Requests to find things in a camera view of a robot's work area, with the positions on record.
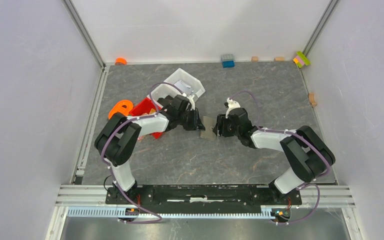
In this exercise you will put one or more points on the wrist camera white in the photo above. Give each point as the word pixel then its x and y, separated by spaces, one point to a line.
pixel 192 100
pixel 231 105

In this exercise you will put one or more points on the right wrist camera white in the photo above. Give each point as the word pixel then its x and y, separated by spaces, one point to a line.
pixel 231 105

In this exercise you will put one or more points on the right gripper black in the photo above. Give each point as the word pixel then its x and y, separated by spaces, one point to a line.
pixel 221 121

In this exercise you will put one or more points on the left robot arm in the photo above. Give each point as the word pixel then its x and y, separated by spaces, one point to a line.
pixel 117 140

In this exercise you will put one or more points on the flat wooden block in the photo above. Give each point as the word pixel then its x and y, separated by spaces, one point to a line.
pixel 279 59

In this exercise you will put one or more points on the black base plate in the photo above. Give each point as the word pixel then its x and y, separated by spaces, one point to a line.
pixel 203 198

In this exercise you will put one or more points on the white plastic bin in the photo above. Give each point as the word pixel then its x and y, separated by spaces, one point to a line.
pixel 162 91

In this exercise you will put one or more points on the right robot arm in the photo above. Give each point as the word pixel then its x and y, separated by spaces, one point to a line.
pixel 307 154

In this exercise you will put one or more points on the small wooden block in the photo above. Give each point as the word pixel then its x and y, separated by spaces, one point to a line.
pixel 254 59

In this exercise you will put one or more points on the orange round piece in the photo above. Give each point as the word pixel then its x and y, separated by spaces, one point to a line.
pixel 120 61

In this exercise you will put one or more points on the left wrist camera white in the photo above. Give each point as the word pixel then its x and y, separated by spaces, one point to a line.
pixel 192 100

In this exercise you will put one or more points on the red plastic bin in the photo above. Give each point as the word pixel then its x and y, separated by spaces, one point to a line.
pixel 145 107

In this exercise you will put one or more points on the green pink toy bricks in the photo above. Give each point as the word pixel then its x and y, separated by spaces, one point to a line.
pixel 301 60

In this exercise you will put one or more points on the orange tape dispenser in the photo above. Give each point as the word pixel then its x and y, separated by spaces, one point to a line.
pixel 124 107

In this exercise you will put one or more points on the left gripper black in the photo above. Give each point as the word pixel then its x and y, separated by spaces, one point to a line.
pixel 196 124

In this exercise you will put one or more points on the silver card in bin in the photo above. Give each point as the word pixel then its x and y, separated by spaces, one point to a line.
pixel 184 87

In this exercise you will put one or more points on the curved wooden piece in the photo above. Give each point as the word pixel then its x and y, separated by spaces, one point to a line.
pixel 312 99

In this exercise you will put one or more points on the blue toy brick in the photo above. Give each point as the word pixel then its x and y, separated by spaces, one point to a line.
pixel 227 60

